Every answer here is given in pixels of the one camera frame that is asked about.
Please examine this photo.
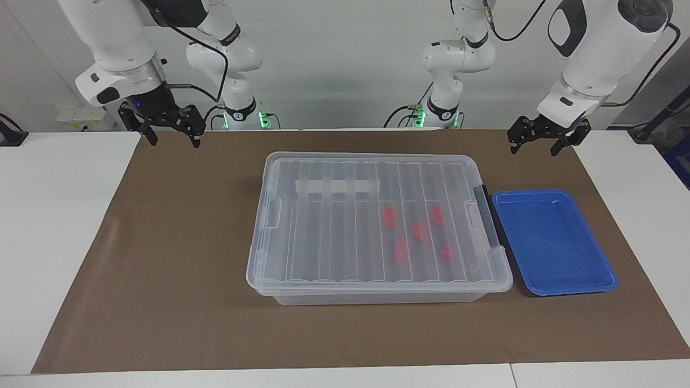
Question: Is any black clamp object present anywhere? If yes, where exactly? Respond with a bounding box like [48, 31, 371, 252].
[0, 113, 29, 147]

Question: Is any brown table mat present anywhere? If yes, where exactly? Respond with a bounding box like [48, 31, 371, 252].
[31, 129, 690, 375]

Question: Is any clear ribbed plastic lid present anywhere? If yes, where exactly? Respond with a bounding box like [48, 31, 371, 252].
[246, 153, 513, 294]

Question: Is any blue crate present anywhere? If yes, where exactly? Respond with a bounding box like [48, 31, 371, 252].
[666, 137, 690, 190]

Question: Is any clear plastic storage box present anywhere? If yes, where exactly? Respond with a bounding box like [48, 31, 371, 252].
[249, 154, 510, 306]

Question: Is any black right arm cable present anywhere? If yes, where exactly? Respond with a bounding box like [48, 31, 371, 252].
[141, 0, 230, 104]

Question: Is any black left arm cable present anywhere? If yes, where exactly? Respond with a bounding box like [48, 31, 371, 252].
[482, 0, 681, 107]

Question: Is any blue plastic tray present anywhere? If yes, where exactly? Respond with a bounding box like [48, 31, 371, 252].
[492, 189, 619, 297]

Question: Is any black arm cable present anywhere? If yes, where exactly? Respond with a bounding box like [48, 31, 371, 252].
[482, 0, 681, 107]
[141, 0, 230, 104]

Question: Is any black base cable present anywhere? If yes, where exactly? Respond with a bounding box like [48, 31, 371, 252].
[384, 81, 433, 128]
[204, 102, 227, 130]

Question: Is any black stand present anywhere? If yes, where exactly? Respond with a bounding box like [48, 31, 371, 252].
[628, 89, 690, 144]

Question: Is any black box latch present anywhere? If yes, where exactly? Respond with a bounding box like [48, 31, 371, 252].
[474, 185, 500, 252]

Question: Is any white wall power strip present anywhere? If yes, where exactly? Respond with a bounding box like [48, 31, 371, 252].
[57, 105, 109, 133]

